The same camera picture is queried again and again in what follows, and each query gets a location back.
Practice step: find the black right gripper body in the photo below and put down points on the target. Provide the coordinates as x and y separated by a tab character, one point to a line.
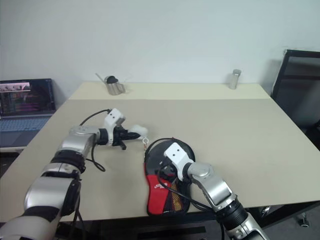
166	172

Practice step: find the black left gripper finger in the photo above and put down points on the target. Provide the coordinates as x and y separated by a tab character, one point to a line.
132	132
132	137

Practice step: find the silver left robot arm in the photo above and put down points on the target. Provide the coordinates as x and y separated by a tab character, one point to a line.
75	140

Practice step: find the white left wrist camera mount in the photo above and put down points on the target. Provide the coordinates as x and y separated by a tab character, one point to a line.
113	118

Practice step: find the red and black bag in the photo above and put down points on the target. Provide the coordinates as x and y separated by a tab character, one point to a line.
160	197

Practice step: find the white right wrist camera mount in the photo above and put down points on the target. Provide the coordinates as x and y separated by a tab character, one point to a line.
176	152

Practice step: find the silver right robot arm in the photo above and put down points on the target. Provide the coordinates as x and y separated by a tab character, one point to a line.
215	187

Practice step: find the metal cylinder cup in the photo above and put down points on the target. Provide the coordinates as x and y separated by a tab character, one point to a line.
234	80

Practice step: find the black table frame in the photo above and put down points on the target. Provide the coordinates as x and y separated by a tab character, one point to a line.
112	226

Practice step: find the metal watering can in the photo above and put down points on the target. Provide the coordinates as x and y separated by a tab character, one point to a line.
115	88

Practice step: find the open grey laptop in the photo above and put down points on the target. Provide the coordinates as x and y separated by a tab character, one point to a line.
25	125

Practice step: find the black office chair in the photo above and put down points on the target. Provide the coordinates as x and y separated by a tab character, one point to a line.
300	87

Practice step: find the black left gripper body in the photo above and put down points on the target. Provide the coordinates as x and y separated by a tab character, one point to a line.
119	136

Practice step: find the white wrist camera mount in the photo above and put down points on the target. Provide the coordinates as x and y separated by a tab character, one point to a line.
113	118
176	152

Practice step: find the white fluffy zipper charm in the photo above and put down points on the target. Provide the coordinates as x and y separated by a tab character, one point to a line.
138	130

